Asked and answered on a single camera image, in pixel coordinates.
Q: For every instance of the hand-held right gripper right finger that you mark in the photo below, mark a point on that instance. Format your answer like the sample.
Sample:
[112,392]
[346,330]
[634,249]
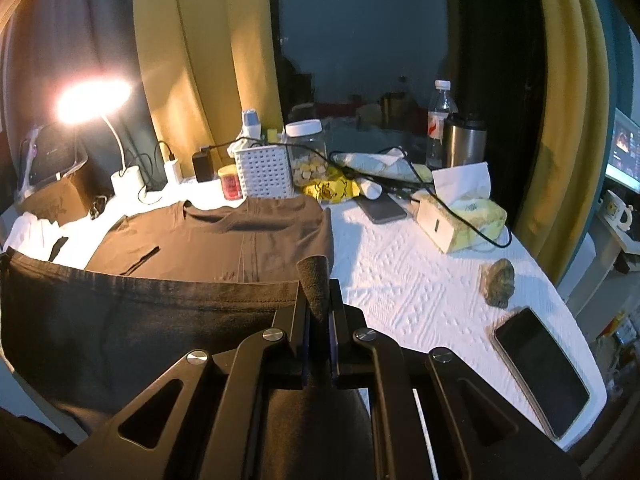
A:
[334,325]

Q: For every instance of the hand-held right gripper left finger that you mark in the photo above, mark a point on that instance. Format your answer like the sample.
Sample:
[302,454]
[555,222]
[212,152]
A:
[304,325]

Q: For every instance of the brown t-shirt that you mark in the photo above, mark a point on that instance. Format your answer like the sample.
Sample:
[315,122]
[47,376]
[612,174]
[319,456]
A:
[175,310]

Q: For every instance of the grey phone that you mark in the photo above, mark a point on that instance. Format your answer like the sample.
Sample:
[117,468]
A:
[382,209]

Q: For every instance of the yellow snack bag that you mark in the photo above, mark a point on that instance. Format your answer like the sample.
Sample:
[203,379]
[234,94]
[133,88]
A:
[330,190]

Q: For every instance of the white tube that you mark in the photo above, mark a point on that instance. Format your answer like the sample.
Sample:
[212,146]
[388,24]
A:
[372,191]

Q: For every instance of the white perforated basket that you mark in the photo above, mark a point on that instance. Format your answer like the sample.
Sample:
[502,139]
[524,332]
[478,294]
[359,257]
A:
[265,172]

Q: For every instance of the red can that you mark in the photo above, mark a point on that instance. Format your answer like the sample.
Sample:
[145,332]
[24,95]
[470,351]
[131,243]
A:
[231,185]

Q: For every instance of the clear jar with white lid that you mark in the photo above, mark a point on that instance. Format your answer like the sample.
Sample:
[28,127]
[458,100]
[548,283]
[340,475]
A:
[307,160]

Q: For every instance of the white patterned packet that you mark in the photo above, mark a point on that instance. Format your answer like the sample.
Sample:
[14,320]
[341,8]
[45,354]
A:
[375,162]

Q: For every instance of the brown stone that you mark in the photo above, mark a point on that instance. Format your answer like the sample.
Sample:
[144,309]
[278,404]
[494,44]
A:
[497,282]

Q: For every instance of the yellow tissue pack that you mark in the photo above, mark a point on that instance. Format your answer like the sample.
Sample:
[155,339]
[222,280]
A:
[482,215]

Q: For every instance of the black charger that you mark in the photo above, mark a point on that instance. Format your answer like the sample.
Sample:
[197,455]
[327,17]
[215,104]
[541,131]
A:
[203,167]

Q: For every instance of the crumpled white tissue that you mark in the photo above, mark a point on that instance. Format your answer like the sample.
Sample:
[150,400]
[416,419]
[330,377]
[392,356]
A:
[239,147]

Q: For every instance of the white charger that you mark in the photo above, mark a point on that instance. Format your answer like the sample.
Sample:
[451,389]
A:
[173,170]

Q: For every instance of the black phone in clear case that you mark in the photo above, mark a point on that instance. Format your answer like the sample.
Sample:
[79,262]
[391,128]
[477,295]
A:
[542,372]

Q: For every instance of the steel thermos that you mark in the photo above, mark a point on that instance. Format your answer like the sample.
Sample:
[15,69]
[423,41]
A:
[465,142]

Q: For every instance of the white desk lamp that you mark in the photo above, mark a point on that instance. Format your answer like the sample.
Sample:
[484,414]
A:
[127,180]

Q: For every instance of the clear water bottle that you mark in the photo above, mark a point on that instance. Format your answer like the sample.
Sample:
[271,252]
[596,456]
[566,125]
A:
[440,120]

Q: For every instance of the cardboard box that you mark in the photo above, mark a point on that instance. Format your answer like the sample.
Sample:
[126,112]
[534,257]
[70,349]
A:
[60,202]

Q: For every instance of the yellow curtain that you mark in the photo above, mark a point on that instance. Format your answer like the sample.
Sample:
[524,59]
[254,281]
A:
[210,60]
[565,110]

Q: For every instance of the white cloth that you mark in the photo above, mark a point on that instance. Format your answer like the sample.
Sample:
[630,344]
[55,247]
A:
[30,232]

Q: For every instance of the dark window pane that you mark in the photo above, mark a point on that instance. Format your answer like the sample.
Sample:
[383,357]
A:
[375,35]

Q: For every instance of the white mug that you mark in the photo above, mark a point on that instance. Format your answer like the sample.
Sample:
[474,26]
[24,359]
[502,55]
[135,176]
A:
[614,210]

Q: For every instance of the clear plastic bag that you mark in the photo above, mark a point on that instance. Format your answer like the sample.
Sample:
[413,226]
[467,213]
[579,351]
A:
[29,160]

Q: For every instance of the computer monitor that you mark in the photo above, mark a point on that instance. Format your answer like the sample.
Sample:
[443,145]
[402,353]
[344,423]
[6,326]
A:
[625,150]

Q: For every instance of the dark curtain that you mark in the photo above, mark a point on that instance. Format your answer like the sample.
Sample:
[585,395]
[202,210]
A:
[65,35]

